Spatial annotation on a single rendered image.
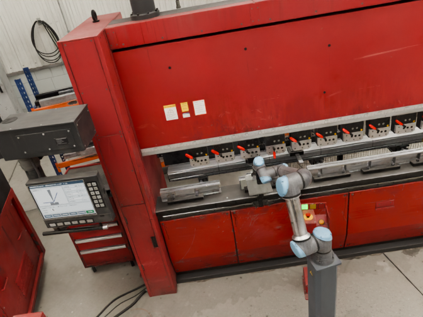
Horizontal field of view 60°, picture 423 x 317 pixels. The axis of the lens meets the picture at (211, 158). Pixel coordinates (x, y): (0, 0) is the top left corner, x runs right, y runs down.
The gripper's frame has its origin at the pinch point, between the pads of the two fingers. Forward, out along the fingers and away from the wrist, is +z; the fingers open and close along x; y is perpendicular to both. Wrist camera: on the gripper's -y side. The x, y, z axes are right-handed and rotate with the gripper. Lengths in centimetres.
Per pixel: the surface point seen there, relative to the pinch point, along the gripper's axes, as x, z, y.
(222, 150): 24.1, -19.0, 20.3
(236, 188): 17.2, 14.8, -3.1
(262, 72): -12, -62, 56
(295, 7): -35, -92, 80
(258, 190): 2.2, -10.6, -13.9
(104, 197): 100, -69, -17
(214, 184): 35.2, 5.9, 0.8
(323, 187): -50, 6, -15
